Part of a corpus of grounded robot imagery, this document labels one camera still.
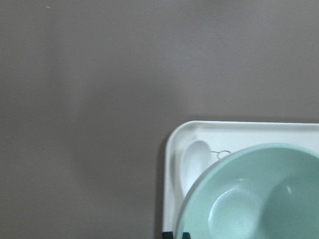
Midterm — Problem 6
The green bowl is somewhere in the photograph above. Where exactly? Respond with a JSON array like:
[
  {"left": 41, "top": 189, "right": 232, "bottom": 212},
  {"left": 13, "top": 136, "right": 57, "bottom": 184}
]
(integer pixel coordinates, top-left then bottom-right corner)
[{"left": 174, "top": 143, "right": 319, "bottom": 239}]

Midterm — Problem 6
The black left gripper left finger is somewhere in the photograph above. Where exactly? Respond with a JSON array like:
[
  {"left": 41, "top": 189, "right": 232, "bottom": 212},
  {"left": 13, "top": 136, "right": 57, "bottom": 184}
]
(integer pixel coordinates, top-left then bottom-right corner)
[{"left": 161, "top": 232, "right": 173, "bottom": 239}]

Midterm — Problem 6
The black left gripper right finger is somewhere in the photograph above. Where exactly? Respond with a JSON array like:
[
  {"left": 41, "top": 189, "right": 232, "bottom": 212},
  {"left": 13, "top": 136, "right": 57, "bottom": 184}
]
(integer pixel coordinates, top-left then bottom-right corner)
[{"left": 182, "top": 232, "right": 191, "bottom": 239}]

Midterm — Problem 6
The white ceramic spoon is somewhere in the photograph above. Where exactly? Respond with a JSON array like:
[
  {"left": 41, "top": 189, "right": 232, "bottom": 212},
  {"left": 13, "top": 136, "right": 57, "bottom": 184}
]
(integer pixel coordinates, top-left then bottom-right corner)
[{"left": 178, "top": 140, "right": 212, "bottom": 197}]

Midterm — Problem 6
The cream rectangular tray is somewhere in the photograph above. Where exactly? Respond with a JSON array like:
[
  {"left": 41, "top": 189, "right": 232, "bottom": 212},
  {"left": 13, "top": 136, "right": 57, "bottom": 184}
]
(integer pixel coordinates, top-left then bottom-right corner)
[{"left": 162, "top": 120, "right": 319, "bottom": 235}]

